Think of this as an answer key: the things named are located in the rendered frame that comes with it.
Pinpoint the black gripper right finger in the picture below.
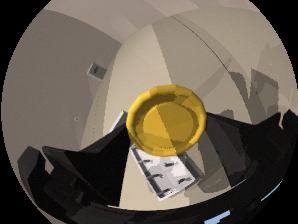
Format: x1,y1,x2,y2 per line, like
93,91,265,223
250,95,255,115
205,112,282,188

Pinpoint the yellow plate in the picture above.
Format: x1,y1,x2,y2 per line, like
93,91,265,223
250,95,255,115
126,84,206,157

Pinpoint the light blue flat square mat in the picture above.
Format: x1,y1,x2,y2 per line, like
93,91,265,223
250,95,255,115
204,181,282,224

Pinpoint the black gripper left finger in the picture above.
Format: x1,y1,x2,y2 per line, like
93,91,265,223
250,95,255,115
41,123,132,206

